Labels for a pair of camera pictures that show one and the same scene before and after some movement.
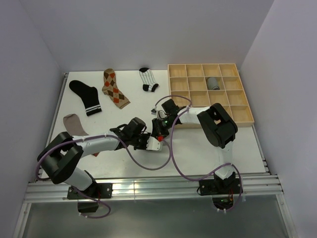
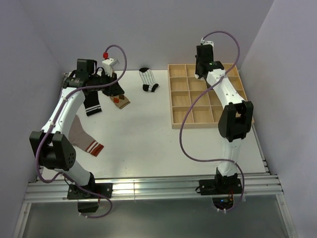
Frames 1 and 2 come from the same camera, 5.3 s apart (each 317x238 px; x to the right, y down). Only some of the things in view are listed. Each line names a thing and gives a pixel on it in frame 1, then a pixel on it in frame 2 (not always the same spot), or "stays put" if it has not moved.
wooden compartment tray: (201, 85) stays put
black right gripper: (157, 130) -> (196, 63)
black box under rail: (87, 207) stays put
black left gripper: (146, 136) -> (114, 89)
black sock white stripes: (89, 95) stays put
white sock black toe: (150, 85) stays put
